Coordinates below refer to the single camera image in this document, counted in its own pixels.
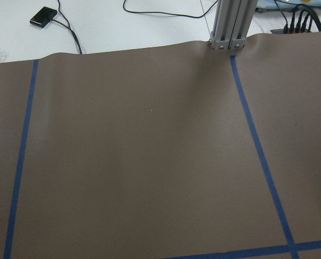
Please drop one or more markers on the aluminium frame post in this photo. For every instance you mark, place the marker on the aluminium frame post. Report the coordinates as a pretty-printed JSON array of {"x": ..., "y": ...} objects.
[{"x": 231, "y": 24}]

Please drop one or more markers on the small black puck device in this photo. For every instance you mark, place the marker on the small black puck device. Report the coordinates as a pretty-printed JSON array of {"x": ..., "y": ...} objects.
[{"x": 43, "y": 17}]

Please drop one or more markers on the black usb hub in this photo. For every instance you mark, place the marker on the black usb hub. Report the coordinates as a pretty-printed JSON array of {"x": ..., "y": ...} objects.
[{"x": 302, "y": 18}]

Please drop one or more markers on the brown paper table mat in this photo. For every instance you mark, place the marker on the brown paper table mat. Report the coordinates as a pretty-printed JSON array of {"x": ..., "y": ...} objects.
[{"x": 166, "y": 152}]

